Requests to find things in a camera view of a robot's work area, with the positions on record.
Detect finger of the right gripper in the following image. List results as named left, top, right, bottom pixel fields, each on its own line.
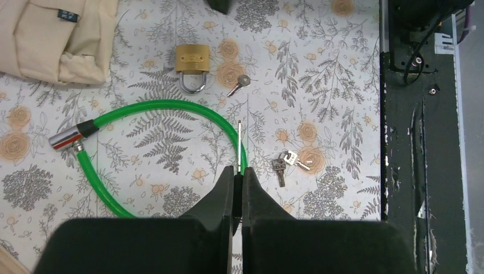
left=205, top=0, right=234, bottom=15

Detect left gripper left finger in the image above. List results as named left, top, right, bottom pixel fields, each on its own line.
left=34, top=166, right=234, bottom=273

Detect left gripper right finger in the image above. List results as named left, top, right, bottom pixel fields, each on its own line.
left=241, top=167, right=416, bottom=273

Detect brass padlock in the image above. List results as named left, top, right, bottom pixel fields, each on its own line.
left=175, top=44, right=209, bottom=94

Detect green cable lock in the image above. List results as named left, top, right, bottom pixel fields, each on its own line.
left=49, top=99, right=247, bottom=218

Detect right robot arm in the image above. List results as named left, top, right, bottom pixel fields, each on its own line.
left=206, top=0, right=473, bottom=74

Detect single silver padlock key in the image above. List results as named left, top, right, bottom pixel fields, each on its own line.
left=227, top=74, right=251, bottom=97

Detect floral table mat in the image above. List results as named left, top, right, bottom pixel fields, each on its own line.
left=0, top=0, right=382, bottom=274

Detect folded beige garment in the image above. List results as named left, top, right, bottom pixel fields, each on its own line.
left=1, top=0, right=118, bottom=84

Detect silver cable lock keys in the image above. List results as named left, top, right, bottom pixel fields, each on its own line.
left=271, top=150, right=310, bottom=187

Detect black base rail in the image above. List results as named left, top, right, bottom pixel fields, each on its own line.
left=380, top=53, right=470, bottom=273

